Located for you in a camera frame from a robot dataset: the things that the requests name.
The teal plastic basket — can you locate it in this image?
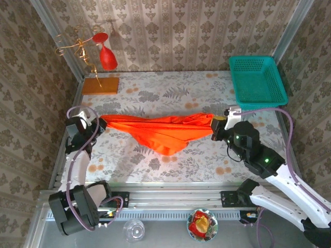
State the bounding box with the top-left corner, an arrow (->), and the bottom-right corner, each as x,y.
229,55 -> 289,110

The aluminium side rail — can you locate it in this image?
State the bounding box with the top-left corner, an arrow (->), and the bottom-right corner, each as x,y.
275,107 -> 305,188
48,77 -> 85,189

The grey metal shelf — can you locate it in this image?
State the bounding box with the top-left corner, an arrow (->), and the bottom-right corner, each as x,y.
24,203 -> 323,248

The clear drinking glass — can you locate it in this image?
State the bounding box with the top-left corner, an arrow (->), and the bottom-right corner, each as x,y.
123,219 -> 146,243

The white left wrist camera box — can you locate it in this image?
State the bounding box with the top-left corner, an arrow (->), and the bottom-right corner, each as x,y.
77,110 -> 92,127

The aluminium mounting rail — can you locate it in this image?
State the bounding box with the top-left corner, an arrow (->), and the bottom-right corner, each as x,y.
38,182 -> 320,210

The aluminium frame post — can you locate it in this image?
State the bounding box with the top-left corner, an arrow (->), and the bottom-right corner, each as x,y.
273,0 -> 315,65
30,0 -> 85,81

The patterned plate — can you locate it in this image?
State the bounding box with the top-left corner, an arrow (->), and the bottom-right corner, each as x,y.
186,208 -> 219,242

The red toy fruit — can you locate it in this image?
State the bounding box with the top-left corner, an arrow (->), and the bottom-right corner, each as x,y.
193,210 -> 212,220
188,222 -> 207,238

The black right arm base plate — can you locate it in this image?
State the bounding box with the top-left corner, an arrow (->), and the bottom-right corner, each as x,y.
220,190 -> 255,208

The gold wire glass stand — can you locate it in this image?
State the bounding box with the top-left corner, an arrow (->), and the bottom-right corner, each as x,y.
54,25 -> 104,88

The black base connector box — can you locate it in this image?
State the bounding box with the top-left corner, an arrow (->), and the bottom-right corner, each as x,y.
239,210 -> 259,225
94,210 -> 117,220

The orange wooden stand base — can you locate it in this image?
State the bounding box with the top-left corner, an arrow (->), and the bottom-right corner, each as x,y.
81,77 -> 120,96

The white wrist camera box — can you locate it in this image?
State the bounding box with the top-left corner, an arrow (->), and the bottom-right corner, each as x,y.
77,110 -> 92,127
223,107 -> 243,131

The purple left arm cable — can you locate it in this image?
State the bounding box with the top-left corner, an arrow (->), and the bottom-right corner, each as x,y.
66,105 -> 124,232

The red wine glass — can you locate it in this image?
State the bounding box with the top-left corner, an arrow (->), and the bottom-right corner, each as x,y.
92,32 -> 118,71

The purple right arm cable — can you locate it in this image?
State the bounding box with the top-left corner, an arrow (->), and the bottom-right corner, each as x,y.
240,107 -> 331,248

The orange t-shirt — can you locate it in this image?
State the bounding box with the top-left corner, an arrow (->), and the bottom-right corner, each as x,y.
100,113 -> 215,157

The slotted grey cable duct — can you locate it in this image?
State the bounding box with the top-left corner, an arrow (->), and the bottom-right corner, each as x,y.
46,209 -> 241,221

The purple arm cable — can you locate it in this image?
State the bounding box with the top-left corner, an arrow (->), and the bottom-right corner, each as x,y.
66,105 -> 124,232
240,107 -> 331,248

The floral print tablecloth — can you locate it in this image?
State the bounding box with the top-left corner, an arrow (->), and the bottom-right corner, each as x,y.
61,71 -> 297,184

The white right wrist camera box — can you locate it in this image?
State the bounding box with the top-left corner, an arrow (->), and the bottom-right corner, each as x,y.
223,107 -> 243,131

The yellow toy fruit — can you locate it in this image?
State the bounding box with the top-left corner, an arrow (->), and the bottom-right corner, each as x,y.
195,216 -> 210,232

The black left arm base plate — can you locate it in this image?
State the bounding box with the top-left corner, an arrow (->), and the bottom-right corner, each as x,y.
99,191 -> 130,209

